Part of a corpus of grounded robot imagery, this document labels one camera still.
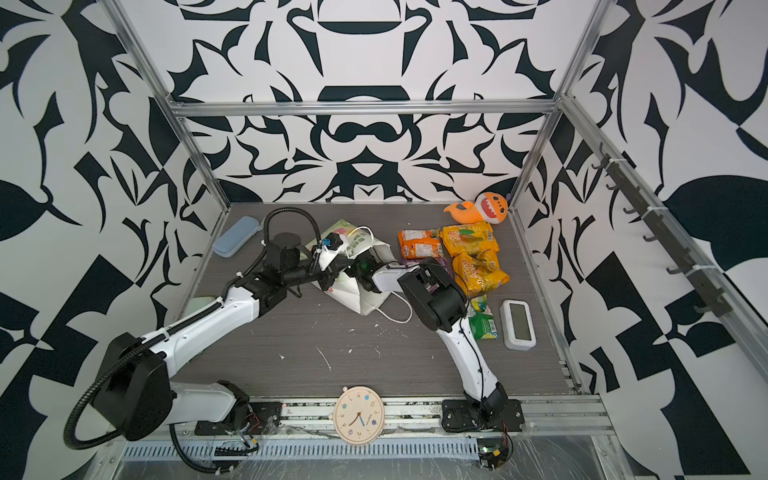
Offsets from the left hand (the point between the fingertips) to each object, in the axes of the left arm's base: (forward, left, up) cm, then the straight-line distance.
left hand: (353, 252), depth 78 cm
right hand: (+11, +10, -19) cm, 24 cm away
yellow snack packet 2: (+3, -37, -15) cm, 41 cm away
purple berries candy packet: (+12, -29, -23) cm, 39 cm away
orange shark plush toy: (+29, -47, -14) cm, 57 cm away
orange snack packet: (+17, -21, -20) cm, 34 cm away
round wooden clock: (-33, -1, -20) cm, 39 cm away
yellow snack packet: (+19, -38, -19) cm, 46 cm away
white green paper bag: (-9, +7, 0) cm, 12 cm away
